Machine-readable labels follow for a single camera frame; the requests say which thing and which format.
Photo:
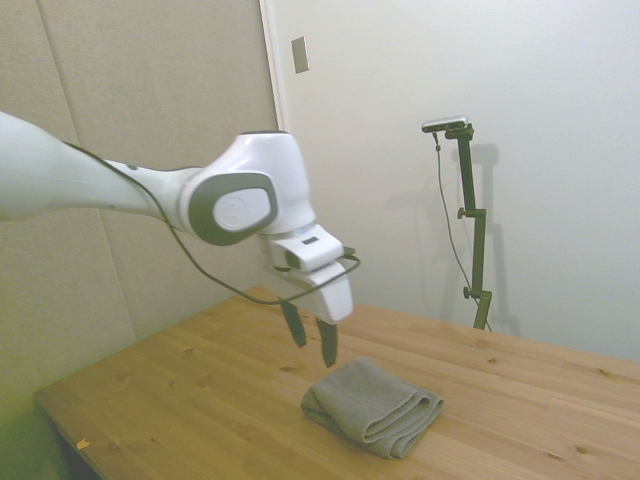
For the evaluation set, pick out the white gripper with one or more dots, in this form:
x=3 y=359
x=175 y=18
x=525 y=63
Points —
x=332 y=300

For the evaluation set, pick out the grey towel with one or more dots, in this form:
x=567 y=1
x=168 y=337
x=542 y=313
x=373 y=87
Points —
x=370 y=405

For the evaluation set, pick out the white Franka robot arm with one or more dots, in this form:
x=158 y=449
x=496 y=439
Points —
x=100 y=185

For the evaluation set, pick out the small yellow tape piece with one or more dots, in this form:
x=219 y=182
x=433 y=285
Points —
x=83 y=443

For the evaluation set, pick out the white corner trim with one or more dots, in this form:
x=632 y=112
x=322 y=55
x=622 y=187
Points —
x=274 y=60

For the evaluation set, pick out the black camera stand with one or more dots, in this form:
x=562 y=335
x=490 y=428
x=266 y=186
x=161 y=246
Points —
x=475 y=240

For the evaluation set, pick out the grey stereo camera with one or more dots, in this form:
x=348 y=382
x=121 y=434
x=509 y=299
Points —
x=445 y=123

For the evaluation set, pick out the grey wall switch plate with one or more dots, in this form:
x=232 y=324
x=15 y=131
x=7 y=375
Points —
x=300 y=55

